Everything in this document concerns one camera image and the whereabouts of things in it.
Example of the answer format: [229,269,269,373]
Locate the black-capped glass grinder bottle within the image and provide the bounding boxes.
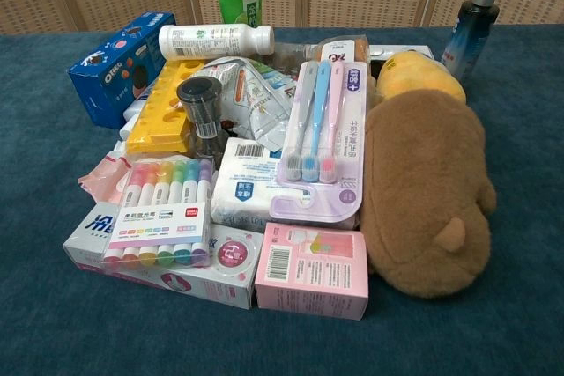
[176,77,230,170]

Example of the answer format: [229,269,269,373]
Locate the white plastic tube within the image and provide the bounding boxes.
[118,100,146,142]

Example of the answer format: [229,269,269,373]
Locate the orange snack packet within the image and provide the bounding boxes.
[315,36,370,65]

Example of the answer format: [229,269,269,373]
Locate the blue Oreo cookie box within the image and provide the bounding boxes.
[66,11,177,130]

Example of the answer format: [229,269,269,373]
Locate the blue pump dispenser bottle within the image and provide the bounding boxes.
[442,0,507,82]

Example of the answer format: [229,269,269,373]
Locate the white plastic bottle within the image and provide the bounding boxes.
[158,23,276,62]

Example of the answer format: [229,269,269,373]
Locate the white tissue pack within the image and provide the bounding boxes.
[210,136,360,234]

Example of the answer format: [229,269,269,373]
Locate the three-toothbrush blister pack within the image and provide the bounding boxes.
[269,58,369,224]

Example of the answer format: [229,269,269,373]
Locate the pastel highlighter pen set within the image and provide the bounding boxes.
[100,155,216,269]

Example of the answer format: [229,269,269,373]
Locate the white plastic device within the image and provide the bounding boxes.
[367,44,435,64]

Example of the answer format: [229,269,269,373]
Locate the yellow plush toy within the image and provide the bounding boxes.
[377,50,467,105]

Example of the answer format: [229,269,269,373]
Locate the pink plastic bag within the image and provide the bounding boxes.
[77,151,133,206]

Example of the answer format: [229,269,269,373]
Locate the pink cardboard box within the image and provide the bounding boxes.
[254,222,370,321]

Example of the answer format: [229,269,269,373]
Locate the crumpled silver snack pouch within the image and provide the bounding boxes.
[193,56,299,151]

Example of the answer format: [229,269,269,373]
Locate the white toothpaste box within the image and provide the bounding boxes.
[63,201,264,310]

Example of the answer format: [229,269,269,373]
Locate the brown plush toy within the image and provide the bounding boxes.
[359,88,498,299]

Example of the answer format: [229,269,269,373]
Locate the yellow plastic holed tray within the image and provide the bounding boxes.
[125,58,208,156]

